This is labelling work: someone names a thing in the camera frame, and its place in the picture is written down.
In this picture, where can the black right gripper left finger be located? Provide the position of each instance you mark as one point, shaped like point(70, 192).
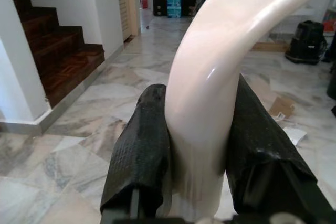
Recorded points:
point(141, 150)

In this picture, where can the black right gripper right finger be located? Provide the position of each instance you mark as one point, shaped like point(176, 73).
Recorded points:
point(262, 161)

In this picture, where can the white paper tag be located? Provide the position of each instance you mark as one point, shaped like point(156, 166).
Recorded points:
point(296, 135)

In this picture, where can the brown cardboard piece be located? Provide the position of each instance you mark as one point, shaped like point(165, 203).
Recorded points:
point(281, 106)

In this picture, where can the long wooden plank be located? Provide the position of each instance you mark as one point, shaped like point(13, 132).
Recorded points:
point(273, 47)

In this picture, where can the black vacuum cleaner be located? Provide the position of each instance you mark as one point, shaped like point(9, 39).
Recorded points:
point(305, 43)

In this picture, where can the dark wooden staircase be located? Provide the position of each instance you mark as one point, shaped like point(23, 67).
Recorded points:
point(60, 51)

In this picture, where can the beige louvered door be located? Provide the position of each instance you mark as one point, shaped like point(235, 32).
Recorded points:
point(126, 3)

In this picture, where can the red bag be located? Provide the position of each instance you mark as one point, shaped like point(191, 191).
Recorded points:
point(330, 24)

